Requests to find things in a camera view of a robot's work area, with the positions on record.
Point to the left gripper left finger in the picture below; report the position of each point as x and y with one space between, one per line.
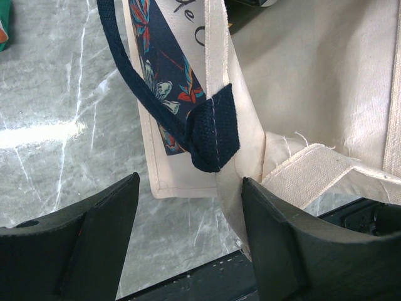
75 253

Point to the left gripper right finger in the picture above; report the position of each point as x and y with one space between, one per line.
349 253

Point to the beige canvas tote bag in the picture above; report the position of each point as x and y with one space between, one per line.
305 99

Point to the silver top can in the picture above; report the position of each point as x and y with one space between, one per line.
241 12

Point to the green folded t-shirt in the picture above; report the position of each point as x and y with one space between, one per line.
5 8

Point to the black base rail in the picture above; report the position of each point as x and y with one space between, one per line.
231 277

